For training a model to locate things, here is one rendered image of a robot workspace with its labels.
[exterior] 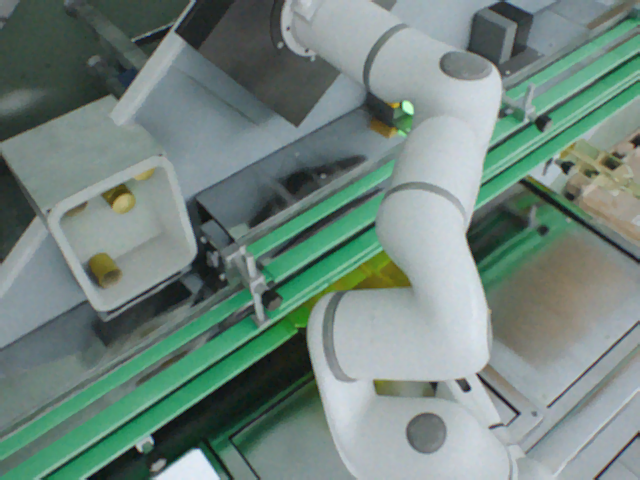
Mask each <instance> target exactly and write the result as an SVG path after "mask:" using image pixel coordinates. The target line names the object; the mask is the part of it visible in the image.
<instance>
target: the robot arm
mask: <svg viewBox="0 0 640 480"><path fill-rule="evenodd" d="M281 33H282V37H283V40H284V42H285V44H286V45H288V46H289V47H290V48H291V50H292V51H293V52H295V53H296V54H299V55H301V56H314V55H318V56H320V57H321V58H323V59H324V60H325V61H327V62H328V63H329V64H332V65H333V66H335V67H336V68H337V69H339V70H340V71H341V73H343V74H344V75H346V76H347V77H348V78H350V79H351V80H354V81H355V82H356V83H358V84H359V85H360V86H362V87H363V88H365V89H366V90H367V91H369V92H370V93H372V95H373V96H376V97H377V98H379V99H380V100H382V101H384V102H388V103H402V102H409V103H410V104H411V106H412V108H413V115H412V126H411V131H410V132H409V133H408V135H407V136H406V139H405V140H404V141H403V143H402V145H401V147H400V149H399V151H398V154H397V157H396V161H394V165H393V169H392V174H391V177H390V180H389V184H388V186H387V189H386V192H385V194H384V197H383V198H382V201H381V204H380V207H379V210H378V212H377V216H376V234H377V237H378V239H379V242H380V243H381V245H382V248H383V249H384V251H385V252H386V254H387V255H388V256H389V258H390V259H391V260H392V261H393V262H394V263H395V264H397V265H398V266H399V267H400V268H401V270H402V271H403V272H404V273H405V274H406V275H407V277H408V278H409V280H410V282H411V284H412V286H413V287H402V288H382V289H362V290H337V292H332V293H329V294H327V295H325V296H323V297H322V298H321V299H320V300H319V301H318V302H317V303H316V305H315V306H314V308H313V310H312V312H311V316H310V319H308V323H307V345H308V350H310V354H311V359H312V363H313V367H314V371H315V375H316V379H317V383H318V387H319V391H320V394H321V398H322V402H323V407H324V411H325V415H326V418H327V422H328V425H329V430H330V432H332V435H333V438H334V441H335V444H336V446H337V449H338V451H339V455H340V457H341V459H342V461H343V463H344V464H345V466H346V467H347V469H348V470H349V471H350V473H351V474H352V475H354V477H355V478H357V479H358V480H555V479H554V476H553V475H552V473H551V472H550V471H549V470H548V468H547V467H546V466H545V465H544V464H543V463H541V462H538V461H537V460H535V459H532V458H528V456H526V455H525V454H524V452H523V451H522V449H521V448H520V446H519V445H518V443H517V442H516V440H515V439H514V437H513V436H512V434H511V433H510V430H508V429H507V427H506V426H505V424H504V423H500V422H501V420H500V418H499V416H498V414H497V412H496V410H495V408H494V405H493V403H492V401H491V399H490V397H489V396H488V394H487V392H486V390H484V389H483V387H482V385H481V384H480V381H479V379H478V378H477V376H476V375H475V373H476V372H478V371H480V370H481V369H482V368H483V367H484V366H486V364H487V363H488V361H489V357H490V354H491V352H492V328H491V321H490V319H491V317H490V313H489V310H488V306H487V302H486V298H485V295H484V290H482V286H481V283H480V280H479V277H478V274H477V271H476V267H475V264H474V262H473V259H472V256H471V253H470V251H469V247H468V244H467V240H466V236H465V234H466V232H467V229H468V225H469V222H470V219H471V215H472V212H473V208H474V205H475V200H476V197H477V193H478V189H479V185H480V178H481V173H483V164H484V159H485V155H486V152H487V148H488V145H489V141H490V139H491V136H492V132H493V129H494V125H495V122H496V118H497V114H498V110H499V106H500V101H501V80H500V76H499V73H498V71H497V69H496V67H495V66H494V65H493V64H492V63H491V62H490V61H488V60H487V59H485V58H482V57H480V56H477V55H475V54H472V53H469V52H466V51H462V50H458V49H456V47H453V46H450V45H448V44H445V43H443V42H441V41H438V40H436V39H434V38H432V37H430V36H428V35H427V34H425V33H423V32H422V31H420V30H417V29H416V28H414V27H412V25H410V24H408V23H407V22H405V21H403V20H402V19H400V18H398V17H397V16H394V15H393V14H391V13H389V12H388V11H386V10H384V9H383V8H381V7H379V6H378V5H376V3H373V2H372V1H370V0H285V2H284V6H283V9H282V14H281ZM372 379H390V380H423V381H429V384H430V385H431V387H432V388H433V392H434V393H435V396H434V398H426V397H403V396H380V395H377V394H376V391H374V386H373V380H372Z"/></svg>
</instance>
